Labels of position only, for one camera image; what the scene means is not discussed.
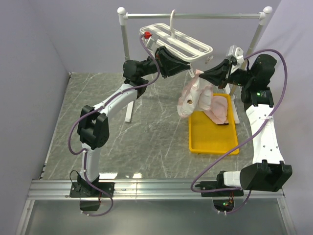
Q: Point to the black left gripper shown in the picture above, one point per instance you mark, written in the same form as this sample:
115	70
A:
170	65

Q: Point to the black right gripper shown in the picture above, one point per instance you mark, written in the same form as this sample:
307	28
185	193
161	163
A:
220	75

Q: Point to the white end hanger clip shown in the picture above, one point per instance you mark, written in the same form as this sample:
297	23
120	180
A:
191	72

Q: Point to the white plastic clip hanger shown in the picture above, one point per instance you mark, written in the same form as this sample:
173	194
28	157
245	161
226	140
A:
180	44

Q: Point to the white pink underwear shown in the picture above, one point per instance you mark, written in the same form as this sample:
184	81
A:
196	96

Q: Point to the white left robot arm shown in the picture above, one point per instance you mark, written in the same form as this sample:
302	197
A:
93	124

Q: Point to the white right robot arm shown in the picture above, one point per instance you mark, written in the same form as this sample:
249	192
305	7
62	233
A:
268	171

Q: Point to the pink underwear in tray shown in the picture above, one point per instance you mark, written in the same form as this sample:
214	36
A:
218	111

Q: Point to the yellow plastic tray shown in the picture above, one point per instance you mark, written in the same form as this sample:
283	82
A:
206	137

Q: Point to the white metal clothes rack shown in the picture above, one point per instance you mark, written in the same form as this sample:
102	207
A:
171	52

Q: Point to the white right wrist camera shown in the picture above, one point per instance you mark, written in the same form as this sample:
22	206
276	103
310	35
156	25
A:
235	52

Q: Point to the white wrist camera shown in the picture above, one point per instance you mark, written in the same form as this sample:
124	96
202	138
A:
150	41
235	52

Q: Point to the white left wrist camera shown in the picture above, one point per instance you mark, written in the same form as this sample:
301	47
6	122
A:
150	41

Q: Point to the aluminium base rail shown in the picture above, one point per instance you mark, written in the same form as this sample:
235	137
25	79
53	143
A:
152	207

